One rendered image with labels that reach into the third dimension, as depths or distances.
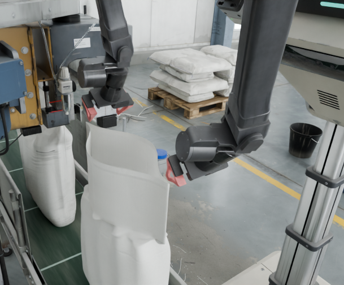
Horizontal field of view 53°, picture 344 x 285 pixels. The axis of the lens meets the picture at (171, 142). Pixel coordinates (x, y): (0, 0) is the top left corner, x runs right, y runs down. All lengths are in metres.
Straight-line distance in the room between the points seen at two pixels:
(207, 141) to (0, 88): 0.49
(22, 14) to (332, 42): 0.75
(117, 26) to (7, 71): 0.27
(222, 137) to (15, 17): 0.60
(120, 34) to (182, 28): 5.75
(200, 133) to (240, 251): 1.68
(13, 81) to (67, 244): 0.97
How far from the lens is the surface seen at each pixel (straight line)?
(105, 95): 0.98
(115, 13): 0.88
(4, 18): 0.94
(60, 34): 1.16
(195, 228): 2.34
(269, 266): 1.83
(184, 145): 0.63
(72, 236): 1.72
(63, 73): 1.13
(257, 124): 0.60
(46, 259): 1.63
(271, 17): 0.45
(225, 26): 6.84
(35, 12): 1.03
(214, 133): 0.63
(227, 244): 2.28
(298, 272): 1.43
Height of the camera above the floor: 1.51
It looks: 27 degrees down
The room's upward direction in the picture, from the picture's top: 4 degrees clockwise
